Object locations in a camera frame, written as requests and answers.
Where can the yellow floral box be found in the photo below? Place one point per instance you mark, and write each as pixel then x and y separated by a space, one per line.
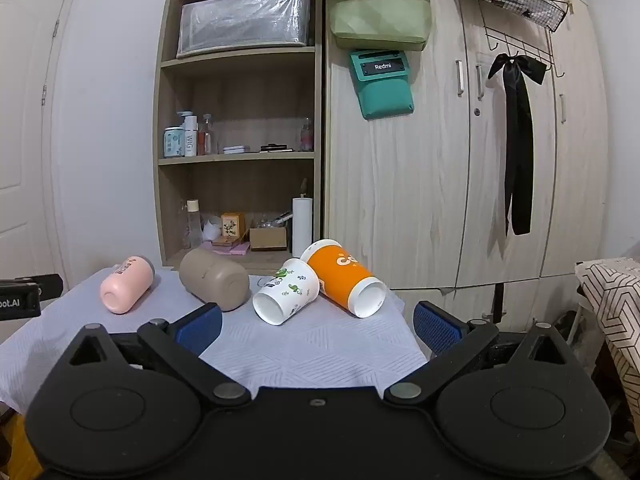
pixel 233 226

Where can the black ribbon bow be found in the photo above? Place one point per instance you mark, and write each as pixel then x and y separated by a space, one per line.
pixel 517 135

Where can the wooden shelf unit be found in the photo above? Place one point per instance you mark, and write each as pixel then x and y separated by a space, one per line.
pixel 240 85

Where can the pink clear bottle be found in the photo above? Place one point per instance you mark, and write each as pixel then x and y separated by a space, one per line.
pixel 306 136

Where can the white cup with green print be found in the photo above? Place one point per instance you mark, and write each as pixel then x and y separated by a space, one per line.
pixel 287 292

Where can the orange paper cup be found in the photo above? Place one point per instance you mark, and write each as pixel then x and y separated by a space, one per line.
pixel 340 275

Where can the small cardboard box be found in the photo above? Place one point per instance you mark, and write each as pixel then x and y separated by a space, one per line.
pixel 268 240

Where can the light wooden wardrobe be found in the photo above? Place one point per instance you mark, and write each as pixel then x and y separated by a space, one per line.
pixel 425 185

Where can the pink notepad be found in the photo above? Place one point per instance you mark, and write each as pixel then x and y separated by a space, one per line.
pixel 235 249

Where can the teal-label jar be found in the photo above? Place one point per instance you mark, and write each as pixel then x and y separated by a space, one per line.
pixel 173 143

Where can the white paper towel roll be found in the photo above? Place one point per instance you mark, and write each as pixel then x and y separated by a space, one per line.
pixel 302 227

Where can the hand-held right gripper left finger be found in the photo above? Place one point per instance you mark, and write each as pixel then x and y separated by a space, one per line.
pixel 199 329

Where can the clear bottle with cream cap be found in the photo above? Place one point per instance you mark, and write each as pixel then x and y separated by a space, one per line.
pixel 193 227

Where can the green quilted bag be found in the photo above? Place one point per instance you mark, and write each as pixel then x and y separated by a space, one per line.
pixel 380 15

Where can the white textured tablecloth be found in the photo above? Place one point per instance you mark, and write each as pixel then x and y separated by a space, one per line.
pixel 310 350

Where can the white door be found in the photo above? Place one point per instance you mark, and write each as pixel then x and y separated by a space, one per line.
pixel 25 135

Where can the white cosmetic bottle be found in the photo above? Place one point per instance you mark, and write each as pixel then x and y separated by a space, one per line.
pixel 190 137

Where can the crumpled white tissue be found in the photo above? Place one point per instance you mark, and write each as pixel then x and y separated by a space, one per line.
pixel 211 229

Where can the black flat case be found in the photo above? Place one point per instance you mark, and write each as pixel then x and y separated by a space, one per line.
pixel 276 148

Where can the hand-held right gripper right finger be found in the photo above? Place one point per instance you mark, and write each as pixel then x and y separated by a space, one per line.
pixel 438 329

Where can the taupe cup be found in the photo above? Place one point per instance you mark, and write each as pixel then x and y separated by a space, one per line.
pixel 215 277

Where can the plastic-covered grey storage box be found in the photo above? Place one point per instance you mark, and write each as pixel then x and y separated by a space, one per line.
pixel 245 22

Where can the small silver tin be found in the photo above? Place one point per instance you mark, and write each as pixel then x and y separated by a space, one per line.
pixel 236 149

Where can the geometric patterned cloth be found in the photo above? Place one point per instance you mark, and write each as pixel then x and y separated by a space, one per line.
pixel 617 305

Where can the teal pouch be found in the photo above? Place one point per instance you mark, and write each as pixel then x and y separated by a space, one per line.
pixel 382 92

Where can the pink cup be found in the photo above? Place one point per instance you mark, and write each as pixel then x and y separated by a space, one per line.
pixel 125 285

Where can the clear bottle with red liquid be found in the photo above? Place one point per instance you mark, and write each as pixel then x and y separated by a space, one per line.
pixel 205 137

